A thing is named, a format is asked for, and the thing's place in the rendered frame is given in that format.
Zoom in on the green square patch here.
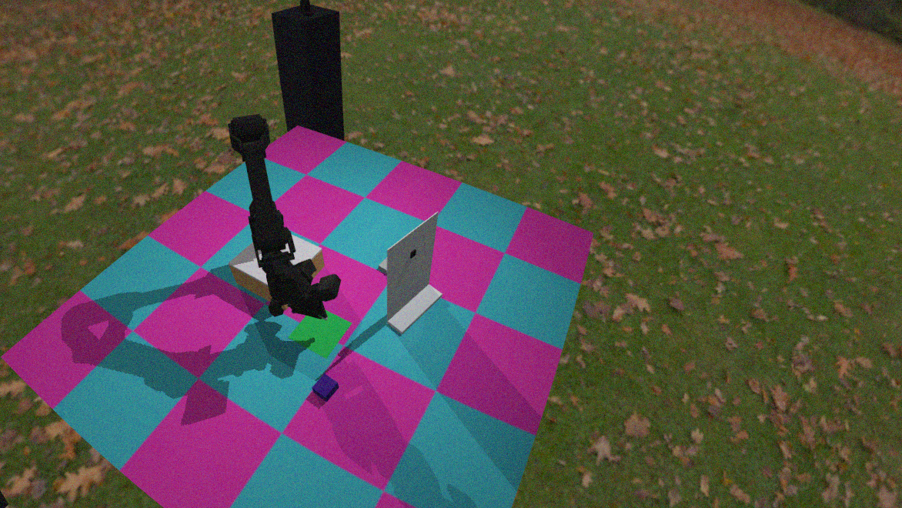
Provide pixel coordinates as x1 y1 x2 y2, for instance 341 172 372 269
288 310 352 358

